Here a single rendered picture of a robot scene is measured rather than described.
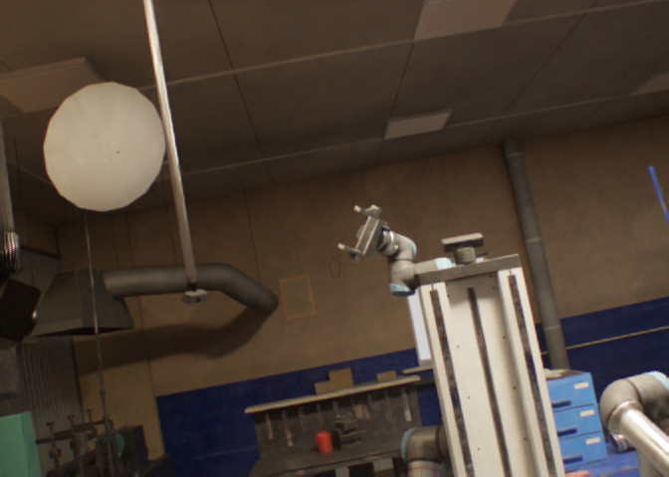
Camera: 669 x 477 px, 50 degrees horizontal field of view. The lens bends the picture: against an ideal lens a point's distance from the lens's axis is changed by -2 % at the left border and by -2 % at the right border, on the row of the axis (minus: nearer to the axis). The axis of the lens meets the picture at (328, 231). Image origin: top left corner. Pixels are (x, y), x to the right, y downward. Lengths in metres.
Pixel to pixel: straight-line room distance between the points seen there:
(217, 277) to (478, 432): 4.29
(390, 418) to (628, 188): 4.85
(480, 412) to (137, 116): 2.65
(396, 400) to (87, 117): 2.93
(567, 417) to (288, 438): 2.58
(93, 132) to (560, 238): 6.06
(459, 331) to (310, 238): 6.10
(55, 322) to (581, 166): 6.22
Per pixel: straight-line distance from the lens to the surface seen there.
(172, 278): 6.27
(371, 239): 2.49
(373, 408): 5.46
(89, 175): 4.19
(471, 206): 8.65
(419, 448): 2.54
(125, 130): 4.21
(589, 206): 9.04
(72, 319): 5.25
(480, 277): 2.45
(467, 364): 2.43
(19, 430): 4.63
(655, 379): 2.39
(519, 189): 8.59
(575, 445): 3.45
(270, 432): 5.47
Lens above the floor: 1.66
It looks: 7 degrees up
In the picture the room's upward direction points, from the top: 11 degrees counter-clockwise
